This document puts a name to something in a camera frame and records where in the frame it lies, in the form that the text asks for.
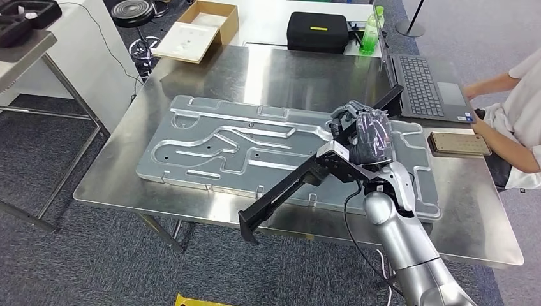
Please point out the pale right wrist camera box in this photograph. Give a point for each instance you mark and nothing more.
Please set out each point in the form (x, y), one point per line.
(334, 150)

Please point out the white cabinet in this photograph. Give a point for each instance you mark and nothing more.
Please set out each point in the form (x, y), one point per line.
(84, 63)

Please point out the grey laptop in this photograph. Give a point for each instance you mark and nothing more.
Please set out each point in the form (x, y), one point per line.
(422, 84)

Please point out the person's left forearm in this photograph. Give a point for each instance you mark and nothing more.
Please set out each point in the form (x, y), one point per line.
(507, 150)

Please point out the white foam board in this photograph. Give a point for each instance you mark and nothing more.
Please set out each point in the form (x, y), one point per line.
(186, 42)

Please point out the green plastic bottle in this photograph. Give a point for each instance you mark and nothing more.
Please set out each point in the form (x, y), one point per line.
(371, 36)

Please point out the black stool with chrome base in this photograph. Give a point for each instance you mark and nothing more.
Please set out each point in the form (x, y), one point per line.
(133, 10)

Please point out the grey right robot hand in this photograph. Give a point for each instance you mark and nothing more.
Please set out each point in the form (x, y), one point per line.
(372, 135)

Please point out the person's right forearm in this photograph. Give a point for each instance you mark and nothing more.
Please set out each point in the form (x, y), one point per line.
(490, 86)

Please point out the grey metal fixture plate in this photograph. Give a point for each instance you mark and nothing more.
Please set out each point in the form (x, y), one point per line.
(211, 160)

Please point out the black zip carrying case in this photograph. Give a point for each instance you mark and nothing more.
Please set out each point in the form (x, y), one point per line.
(317, 33)

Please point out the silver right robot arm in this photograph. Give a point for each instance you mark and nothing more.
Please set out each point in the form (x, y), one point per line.
(401, 245)

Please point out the white table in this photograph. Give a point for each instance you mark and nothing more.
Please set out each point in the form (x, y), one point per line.
(262, 17)

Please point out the black foam-lined case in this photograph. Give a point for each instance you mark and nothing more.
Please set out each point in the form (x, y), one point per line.
(38, 12)

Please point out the black pole with round base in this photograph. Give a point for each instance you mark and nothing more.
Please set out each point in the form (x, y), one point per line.
(410, 29)

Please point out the brown rectangular phone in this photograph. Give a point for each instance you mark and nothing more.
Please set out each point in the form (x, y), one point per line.
(458, 144)

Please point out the person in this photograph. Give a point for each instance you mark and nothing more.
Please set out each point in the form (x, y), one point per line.
(524, 110)

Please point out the black plastic plate bracket part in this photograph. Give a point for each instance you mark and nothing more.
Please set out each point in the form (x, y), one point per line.
(274, 202)

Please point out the brown cardboard box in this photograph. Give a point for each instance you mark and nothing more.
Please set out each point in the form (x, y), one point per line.
(228, 21)

